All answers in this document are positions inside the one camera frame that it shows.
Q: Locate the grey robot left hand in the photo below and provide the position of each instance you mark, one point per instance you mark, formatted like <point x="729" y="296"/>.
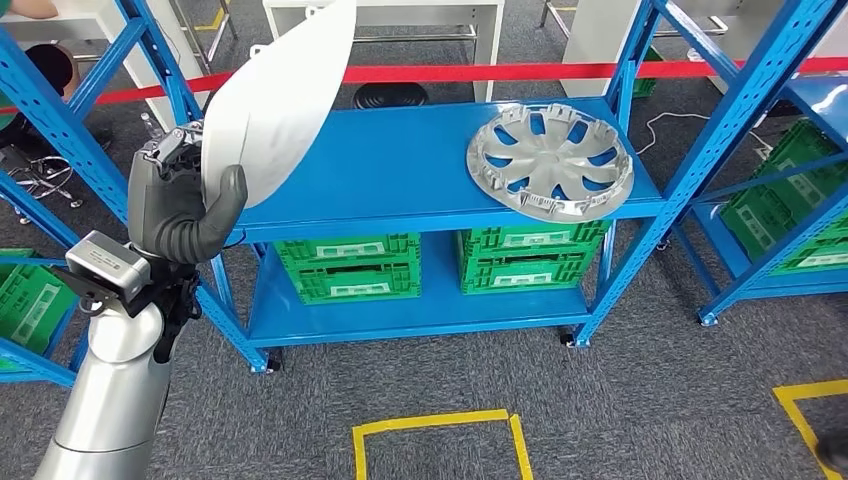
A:
<point x="159" y="212"/>

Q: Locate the white curved plastic part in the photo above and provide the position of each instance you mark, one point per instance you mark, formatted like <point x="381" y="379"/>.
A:
<point x="278" y="99"/>

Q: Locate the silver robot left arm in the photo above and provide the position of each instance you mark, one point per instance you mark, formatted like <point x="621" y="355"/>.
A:
<point x="112" y="397"/>

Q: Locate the blue metal shelf rack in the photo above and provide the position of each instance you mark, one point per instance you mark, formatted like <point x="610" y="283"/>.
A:
<point x="26" y="368"/>
<point x="397" y="166"/>
<point x="825" y="99"/>

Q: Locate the clear water bottle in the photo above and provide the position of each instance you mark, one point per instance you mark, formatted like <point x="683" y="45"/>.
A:
<point x="151" y="126"/>

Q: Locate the chrome chair base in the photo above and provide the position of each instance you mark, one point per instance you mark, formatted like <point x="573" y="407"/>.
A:
<point x="46" y="179"/>

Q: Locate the person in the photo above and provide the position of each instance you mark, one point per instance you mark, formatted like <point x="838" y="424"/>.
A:
<point x="50" y="66"/>

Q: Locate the black ribbed stanchion base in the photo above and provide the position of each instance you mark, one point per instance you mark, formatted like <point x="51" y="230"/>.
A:
<point x="391" y="96"/>

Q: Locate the yellow floor tape square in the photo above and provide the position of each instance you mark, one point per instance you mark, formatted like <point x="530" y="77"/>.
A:
<point x="430" y="420"/>
<point x="795" y="414"/>

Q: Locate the silver wheel hubcap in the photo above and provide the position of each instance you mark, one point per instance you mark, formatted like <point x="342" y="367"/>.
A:
<point x="550" y="162"/>

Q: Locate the red barrier belt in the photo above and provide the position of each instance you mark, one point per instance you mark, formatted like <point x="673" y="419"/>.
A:
<point x="530" y="69"/>

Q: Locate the person's dark shoe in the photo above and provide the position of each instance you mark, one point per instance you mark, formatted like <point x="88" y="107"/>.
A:
<point x="833" y="452"/>

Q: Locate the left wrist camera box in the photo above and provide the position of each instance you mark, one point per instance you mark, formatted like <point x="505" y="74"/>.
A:
<point x="109" y="265"/>

